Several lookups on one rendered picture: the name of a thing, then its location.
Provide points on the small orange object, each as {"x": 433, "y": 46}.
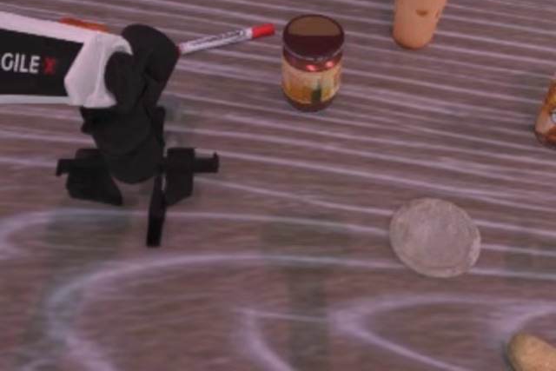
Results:
{"x": 82, "y": 25}

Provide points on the tan bread roll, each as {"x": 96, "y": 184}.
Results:
{"x": 535, "y": 353}

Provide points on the red capped white marker pen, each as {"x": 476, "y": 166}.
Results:
{"x": 226, "y": 36}

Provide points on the orange snack package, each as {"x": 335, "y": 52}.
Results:
{"x": 548, "y": 112}

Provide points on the round grey flat disc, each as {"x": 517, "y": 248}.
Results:
{"x": 434, "y": 237}

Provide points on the glass jar with brown lid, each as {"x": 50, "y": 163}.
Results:
{"x": 312, "y": 64}

